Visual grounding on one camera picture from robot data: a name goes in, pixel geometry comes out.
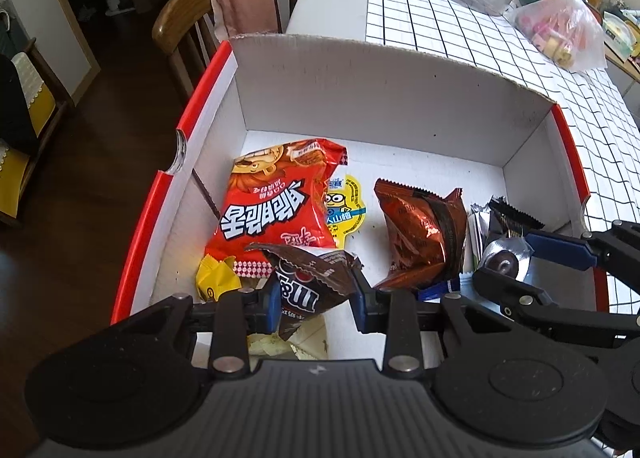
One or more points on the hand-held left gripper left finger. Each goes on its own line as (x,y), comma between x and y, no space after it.
(274,308)

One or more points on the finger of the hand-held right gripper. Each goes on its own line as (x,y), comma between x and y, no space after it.
(520,295)
(560,249)

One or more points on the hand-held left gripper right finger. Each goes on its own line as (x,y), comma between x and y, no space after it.
(359,305)

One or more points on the pale yellow snack packet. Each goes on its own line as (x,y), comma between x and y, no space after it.
(270,345)

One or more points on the small silver chocolate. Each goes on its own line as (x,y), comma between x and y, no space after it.
(505,260)

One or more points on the brown chocolate candy packet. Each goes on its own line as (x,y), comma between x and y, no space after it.
(310,288)

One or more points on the black snack packet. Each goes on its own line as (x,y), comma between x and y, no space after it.
(515,215)

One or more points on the small yellow candy packet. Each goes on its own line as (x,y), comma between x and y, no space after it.
(215,278)

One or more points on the silver foil packet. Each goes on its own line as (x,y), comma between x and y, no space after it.
(477,233)

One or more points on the white blue snack packet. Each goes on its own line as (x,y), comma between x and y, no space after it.
(440,290)

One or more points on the reddish brown foil packet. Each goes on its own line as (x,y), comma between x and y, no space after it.
(420,233)

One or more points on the yellow cartoon snack packet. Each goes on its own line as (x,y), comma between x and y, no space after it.
(347,210)

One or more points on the red snack bag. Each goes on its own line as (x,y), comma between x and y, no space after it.
(275,198)

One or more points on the red cardboard box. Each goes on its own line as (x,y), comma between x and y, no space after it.
(375,103)

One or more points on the clear plastic bag pink contents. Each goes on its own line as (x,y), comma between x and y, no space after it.
(565,33)

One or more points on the tissue pack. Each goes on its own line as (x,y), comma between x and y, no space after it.
(620,33)

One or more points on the white checked tablecloth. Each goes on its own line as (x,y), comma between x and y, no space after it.
(450,23)

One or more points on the chair with yellow cushion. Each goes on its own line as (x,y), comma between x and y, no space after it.
(30,138)

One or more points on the curved wooden chair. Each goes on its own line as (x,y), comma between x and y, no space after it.
(185,23)

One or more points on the black garment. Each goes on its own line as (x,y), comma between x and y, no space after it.
(15,103)

